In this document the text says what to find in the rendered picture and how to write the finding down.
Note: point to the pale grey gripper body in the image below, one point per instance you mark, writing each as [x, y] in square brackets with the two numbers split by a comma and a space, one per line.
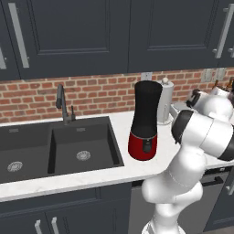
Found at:
[177, 110]

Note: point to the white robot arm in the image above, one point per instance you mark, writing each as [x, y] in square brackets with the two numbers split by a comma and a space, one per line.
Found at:
[186, 170]

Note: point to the grey paper towel roll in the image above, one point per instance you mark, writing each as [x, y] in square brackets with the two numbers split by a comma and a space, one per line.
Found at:
[165, 103]

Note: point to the white pot with brown tools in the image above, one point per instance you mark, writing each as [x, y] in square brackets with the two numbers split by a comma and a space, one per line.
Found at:
[220, 90]

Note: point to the black double sink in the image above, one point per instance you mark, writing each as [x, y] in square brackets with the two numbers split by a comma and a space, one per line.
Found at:
[79, 143]

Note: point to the grey dishwasher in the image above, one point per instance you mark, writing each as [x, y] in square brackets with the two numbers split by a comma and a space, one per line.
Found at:
[137, 213]

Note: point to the black sink tap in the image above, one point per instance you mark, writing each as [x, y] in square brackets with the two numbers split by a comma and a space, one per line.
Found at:
[64, 109]

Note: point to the dark drawer front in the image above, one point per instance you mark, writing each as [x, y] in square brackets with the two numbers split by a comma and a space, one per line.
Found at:
[61, 202]

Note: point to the grey wall socket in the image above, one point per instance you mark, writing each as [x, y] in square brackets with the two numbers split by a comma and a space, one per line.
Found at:
[208, 75]
[220, 73]
[146, 76]

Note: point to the dark wall cupboard door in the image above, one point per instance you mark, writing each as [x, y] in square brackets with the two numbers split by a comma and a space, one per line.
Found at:
[9, 71]
[229, 27]
[176, 30]
[76, 30]

